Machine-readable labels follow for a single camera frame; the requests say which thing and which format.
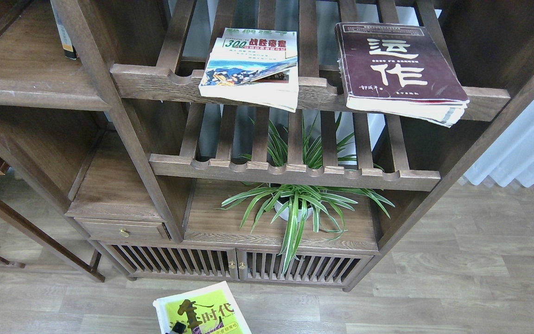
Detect yellow green book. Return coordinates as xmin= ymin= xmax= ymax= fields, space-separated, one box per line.
xmin=153 ymin=281 xmax=251 ymax=334

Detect upright book on shelf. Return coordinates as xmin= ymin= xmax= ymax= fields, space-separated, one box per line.
xmin=50 ymin=0 xmax=78 ymax=60

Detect brass drawer knob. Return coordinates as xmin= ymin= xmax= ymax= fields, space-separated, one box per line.
xmin=119 ymin=228 xmax=130 ymax=238

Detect white plant pot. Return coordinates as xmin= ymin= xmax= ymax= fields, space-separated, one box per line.
xmin=274 ymin=197 xmax=313 ymax=221

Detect green spider plant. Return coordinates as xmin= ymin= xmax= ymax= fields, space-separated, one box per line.
xmin=218 ymin=117 xmax=395 ymax=270

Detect dark wooden bookshelf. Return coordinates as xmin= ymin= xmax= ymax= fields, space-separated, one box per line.
xmin=0 ymin=0 xmax=534 ymax=291

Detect wooden furniture at left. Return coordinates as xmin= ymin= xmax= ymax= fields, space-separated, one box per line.
xmin=0 ymin=135 xmax=105 ymax=283

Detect white blue 300 book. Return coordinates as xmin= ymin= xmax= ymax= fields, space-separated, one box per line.
xmin=198 ymin=28 xmax=299 ymax=112

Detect maroon book white characters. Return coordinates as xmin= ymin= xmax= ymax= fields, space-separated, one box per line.
xmin=335 ymin=22 xmax=469 ymax=127

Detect white curtain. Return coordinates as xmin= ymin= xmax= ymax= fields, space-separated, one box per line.
xmin=464 ymin=101 xmax=534 ymax=187

